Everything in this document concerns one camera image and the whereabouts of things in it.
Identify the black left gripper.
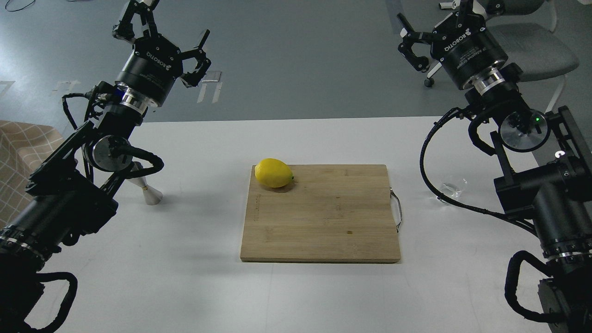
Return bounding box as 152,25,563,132
112,0,211,107

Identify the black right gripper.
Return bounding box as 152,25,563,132
397,0,509,90

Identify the steel double jigger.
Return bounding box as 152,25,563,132
127,176,163,206

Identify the small clear glass cup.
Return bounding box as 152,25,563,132
438,176,468,199

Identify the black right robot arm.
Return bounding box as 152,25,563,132
397,0,592,333

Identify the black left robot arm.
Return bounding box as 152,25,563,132
1,0,211,333

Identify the grey office chair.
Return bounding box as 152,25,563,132
431,0,579,104

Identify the beige checkered cloth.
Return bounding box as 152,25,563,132
0,120,64,228

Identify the yellow lemon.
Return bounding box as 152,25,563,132
254,158,294,188

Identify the bamboo cutting board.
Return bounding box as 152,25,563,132
240,165,401,264

